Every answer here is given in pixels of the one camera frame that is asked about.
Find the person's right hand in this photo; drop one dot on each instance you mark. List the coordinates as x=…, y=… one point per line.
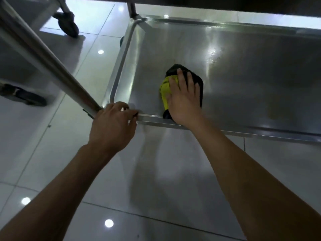
x=185, y=105

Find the person's left hand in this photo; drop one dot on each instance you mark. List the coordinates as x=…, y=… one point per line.
x=112, y=127

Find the grey and yellow cleaning cloth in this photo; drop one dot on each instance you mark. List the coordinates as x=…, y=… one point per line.
x=165, y=90

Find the person's right forearm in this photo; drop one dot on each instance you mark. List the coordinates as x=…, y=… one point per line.
x=255, y=188

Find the person's left forearm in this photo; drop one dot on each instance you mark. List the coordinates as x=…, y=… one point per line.
x=55, y=198

